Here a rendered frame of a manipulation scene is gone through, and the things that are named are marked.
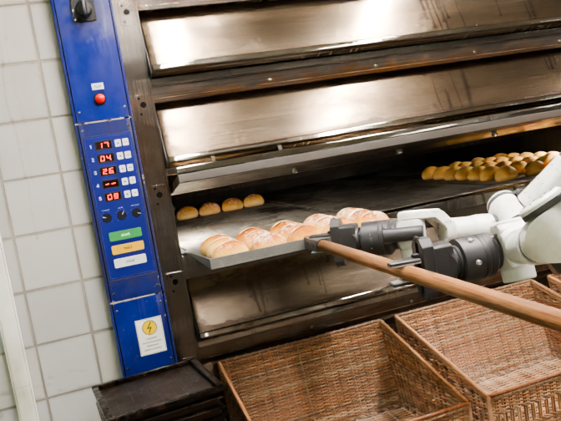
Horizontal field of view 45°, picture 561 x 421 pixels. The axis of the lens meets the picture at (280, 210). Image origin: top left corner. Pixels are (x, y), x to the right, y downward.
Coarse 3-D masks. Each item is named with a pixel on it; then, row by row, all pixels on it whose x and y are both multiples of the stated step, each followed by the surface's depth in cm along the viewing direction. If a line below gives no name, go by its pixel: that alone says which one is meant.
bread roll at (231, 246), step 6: (216, 246) 175; (222, 246) 174; (228, 246) 174; (234, 246) 174; (240, 246) 175; (246, 246) 177; (216, 252) 174; (222, 252) 173; (228, 252) 173; (234, 252) 173
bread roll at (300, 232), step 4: (296, 228) 181; (300, 228) 181; (304, 228) 181; (308, 228) 181; (312, 228) 181; (316, 228) 183; (292, 232) 180; (296, 232) 180; (300, 232) 180; (304, 232) 180; (308, 232) 180; (312, 232) 180; (316, 232) 181; (320, 232) 182; (288, 236) 181; (292, 236) 180; (296, 236) 180; (300, 236) 179; (304, 236) 179; (288, 240) 180; (292, 240) 180; (296, 240) 179
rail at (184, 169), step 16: (512, 112) 214; (528, 112) 216; (416, 128) 204; (432, 128) 205; (320, 144) 194; (336, 144) 195; (352, 144) 197; (224, 160) 185; (240, 160) 186; (256, 160) 188
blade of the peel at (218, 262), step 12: (360, 228) 183; (300, 240) 178; (192, 252) 199; (240, 252) 173; (252, 252) 174; (264, 252) 175; (276, 252) 176; (288, 252) 177; (204, 264) 179; (216, 264) 171; (228, 264) 172
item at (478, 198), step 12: (528, 180) 242; (480, 192) 231; (492, 192) 230; (420, 204) 226; (432, 204) 223; (444, 204) 224; (456, 204) 226; (468, 204) 228; (480, 204) 229; (396, 216) 219; (192, 264) 198
